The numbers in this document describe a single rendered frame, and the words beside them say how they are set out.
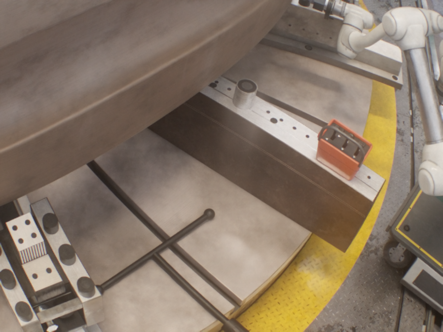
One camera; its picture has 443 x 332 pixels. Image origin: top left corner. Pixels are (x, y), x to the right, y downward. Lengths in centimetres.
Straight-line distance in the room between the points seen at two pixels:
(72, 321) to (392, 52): 233
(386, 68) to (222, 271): 158
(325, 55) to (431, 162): 133
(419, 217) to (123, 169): 138
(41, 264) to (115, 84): 63
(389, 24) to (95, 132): 113
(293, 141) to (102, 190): 80
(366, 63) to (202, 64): 149
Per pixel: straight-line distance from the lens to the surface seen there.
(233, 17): 232
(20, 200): 266
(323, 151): 242
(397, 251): 306
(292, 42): 349
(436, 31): 245
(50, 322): 213
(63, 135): 194
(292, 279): 298
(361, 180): 249
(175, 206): 271
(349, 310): 298
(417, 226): 296
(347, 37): 283
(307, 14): 328
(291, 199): 268
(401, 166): 361
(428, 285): 300
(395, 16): 232
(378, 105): 388
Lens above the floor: 252
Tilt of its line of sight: 51 degrees down
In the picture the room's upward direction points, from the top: 13 degrees clockwise
